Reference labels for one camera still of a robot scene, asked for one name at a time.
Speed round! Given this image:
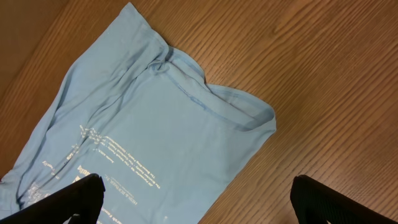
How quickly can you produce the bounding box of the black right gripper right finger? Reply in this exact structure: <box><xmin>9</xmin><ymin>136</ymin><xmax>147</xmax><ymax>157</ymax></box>
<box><xmin>290</xmin><ymin>175</ymin><xmax>397</xmax><ymax>224</ymax></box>

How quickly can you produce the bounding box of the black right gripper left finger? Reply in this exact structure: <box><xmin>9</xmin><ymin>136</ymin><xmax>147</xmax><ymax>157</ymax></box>
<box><xmin>1</xmin><ymin>174</ymin><xmax>106</xmax><ymax>224</ymax></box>

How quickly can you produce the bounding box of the light blue printed t-shirt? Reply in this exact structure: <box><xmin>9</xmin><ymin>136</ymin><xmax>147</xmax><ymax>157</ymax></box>
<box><xmin>1</xmin><ymin>4</ymin><xmax>276</xmax><ymax>223</ymax></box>

